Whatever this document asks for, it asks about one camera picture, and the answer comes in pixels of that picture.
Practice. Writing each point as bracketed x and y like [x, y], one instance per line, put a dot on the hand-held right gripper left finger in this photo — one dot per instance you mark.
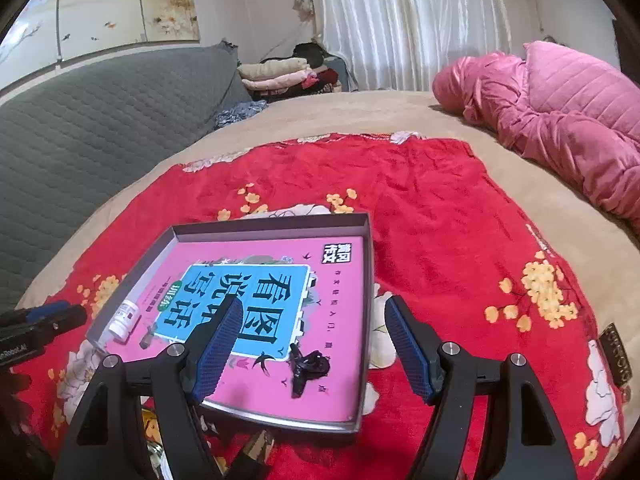
[220, 347]

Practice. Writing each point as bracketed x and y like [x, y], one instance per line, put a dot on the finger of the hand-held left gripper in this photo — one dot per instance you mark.
[67, 320]
[45, 311]

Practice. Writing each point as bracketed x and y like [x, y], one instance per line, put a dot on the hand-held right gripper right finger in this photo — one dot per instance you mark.
[405, 350]

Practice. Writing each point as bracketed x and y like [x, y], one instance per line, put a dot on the small white bottle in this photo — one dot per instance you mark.
[124, 321]

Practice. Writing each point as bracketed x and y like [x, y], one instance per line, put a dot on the small dark object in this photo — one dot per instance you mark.
[256, 452]

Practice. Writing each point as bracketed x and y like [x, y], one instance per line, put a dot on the grey cardboard box tray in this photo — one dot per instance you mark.
[270, 225]

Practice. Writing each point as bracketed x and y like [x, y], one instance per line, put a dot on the pink book with blue panel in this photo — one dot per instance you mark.
[345, 285]

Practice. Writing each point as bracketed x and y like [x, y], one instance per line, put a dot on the black hair clip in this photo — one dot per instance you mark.
[307, 367]

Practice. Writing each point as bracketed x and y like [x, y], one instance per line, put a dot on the red floral blanket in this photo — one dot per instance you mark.
[425, 200]

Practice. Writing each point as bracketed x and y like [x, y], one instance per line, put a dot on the grey quilted headboard cover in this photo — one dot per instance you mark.
[100, 125]

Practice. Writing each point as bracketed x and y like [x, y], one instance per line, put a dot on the beige bed cover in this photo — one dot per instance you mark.
[530, 200]

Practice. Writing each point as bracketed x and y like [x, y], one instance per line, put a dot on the blue patterned cloth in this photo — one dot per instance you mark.
[237, 112]

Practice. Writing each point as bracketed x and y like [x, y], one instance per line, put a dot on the pile of folded clothes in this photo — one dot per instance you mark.
[280, 77]

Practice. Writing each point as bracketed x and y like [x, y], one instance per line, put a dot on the pink quilted comforter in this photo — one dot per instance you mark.
[565, 120]

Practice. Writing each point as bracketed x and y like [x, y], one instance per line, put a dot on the white pleated curtain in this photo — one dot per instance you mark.
[410, 25]

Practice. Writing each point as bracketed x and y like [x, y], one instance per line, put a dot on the floral wall mural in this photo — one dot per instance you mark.
[100, 5]

